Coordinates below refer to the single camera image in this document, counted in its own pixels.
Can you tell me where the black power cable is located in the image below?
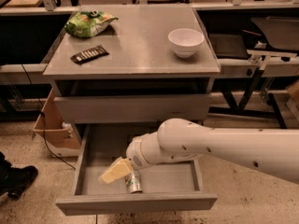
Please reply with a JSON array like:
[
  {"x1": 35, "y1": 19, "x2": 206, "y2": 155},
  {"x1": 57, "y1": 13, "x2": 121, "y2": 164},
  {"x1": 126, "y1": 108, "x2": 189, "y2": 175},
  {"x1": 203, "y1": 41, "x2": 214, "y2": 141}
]
[{"x1": 20, "y1": 63, "x2": 77, "y2": 171}]

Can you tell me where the open middle drawer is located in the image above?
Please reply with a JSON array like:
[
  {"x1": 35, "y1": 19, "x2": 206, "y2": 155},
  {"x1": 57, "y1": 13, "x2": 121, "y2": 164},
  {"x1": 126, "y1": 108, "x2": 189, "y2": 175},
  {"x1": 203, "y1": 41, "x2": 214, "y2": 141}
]
[{"x1": 56, "y1": 124, "x2": 217, "y2": 216}]

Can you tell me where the grey drawer cabinet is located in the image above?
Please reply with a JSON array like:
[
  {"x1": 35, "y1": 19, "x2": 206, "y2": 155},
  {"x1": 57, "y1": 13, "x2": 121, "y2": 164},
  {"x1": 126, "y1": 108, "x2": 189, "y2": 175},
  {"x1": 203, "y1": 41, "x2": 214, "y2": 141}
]
[{"x1": 44, "y1": 5, "x2": 220, "y2": 138}]

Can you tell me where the brown cardboard box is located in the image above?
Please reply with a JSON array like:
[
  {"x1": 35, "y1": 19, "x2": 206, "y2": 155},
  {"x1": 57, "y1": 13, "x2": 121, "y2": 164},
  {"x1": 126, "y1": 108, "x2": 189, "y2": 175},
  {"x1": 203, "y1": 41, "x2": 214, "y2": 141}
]
[{"x1": 33, "y1": 91, "x2": 80, "y2": 157}]

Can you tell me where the dark snack bar wrapper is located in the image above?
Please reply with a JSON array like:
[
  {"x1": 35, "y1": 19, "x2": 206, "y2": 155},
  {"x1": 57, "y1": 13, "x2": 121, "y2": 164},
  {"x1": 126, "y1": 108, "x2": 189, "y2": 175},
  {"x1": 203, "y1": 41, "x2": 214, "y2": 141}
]
[{"x1": 70, "y1": 45, "x2": 108, "y2": 64}]

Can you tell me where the closed top drawer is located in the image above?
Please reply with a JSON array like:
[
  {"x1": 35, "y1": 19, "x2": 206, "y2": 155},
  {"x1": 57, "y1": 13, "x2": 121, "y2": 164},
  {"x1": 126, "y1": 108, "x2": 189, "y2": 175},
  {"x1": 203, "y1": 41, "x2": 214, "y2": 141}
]
[{"x1": 54, "y1": 94, "x2": 211, "y2": 124}]

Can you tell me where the white ceramic bowl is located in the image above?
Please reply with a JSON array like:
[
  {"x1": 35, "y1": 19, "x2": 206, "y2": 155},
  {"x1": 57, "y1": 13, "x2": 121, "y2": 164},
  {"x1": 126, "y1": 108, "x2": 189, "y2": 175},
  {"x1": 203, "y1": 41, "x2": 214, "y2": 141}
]
[{"x1": 168, "y1": 28, "x2": 205, "y2": 58}]

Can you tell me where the silver green 7up can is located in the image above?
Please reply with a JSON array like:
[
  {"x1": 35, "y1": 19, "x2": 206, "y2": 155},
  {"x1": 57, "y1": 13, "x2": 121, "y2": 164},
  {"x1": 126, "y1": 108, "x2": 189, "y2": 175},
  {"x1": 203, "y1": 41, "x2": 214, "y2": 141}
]
[{"x1": 125, "y1": 170, "x2": 143, "y2": 194}]

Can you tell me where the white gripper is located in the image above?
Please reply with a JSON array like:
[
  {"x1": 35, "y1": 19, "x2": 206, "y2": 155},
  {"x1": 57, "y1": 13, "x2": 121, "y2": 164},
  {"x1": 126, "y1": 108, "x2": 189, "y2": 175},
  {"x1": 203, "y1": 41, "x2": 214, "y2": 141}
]
[{"x1": 98, "y1": 135, "x2": 151, "y2": 184}]

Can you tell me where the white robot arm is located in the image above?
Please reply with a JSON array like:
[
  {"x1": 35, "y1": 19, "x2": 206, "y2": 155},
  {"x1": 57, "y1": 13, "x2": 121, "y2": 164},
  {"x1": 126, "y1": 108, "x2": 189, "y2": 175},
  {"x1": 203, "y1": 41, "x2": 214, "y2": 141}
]
[{"x1": 99, "y1": 119, "x2": 299, "y2": 184}]

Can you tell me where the green chip bag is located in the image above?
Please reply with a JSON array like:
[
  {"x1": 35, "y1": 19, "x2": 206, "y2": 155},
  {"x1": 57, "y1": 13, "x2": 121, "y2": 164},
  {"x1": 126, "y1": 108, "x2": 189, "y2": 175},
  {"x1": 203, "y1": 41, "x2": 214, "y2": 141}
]
[{"x1": 64, "y1": 10, "x2": 118, "y2": 38}]

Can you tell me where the black shoe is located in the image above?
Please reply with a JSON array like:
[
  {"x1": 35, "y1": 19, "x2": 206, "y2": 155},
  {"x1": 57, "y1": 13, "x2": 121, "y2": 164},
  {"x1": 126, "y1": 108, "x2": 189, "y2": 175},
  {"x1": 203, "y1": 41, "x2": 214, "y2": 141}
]
[{"x1": 0, "y1": 152, "x2": 38, "y2": 200}]

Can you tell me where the black metal stand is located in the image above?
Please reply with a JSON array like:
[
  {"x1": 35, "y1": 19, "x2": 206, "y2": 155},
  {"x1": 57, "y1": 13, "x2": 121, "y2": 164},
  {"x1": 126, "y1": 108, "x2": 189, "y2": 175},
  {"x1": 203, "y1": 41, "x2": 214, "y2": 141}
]
[{"x1": 209, "y1": 55, "x2": 287, "y2": 129}]

